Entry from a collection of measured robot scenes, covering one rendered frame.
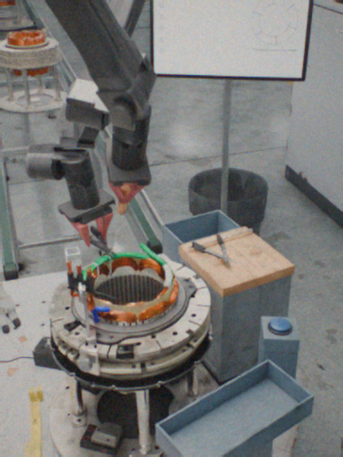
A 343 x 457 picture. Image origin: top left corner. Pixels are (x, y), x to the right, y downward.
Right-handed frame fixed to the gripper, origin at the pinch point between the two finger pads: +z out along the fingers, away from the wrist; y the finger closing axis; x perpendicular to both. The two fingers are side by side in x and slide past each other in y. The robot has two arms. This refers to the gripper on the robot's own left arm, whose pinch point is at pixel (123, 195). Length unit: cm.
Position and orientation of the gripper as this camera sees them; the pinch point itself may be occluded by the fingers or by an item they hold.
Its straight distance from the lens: 104.5
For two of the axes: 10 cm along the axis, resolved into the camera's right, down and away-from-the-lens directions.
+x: 9.8, -0.5, 2.1
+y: 1.7, 7.7, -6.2
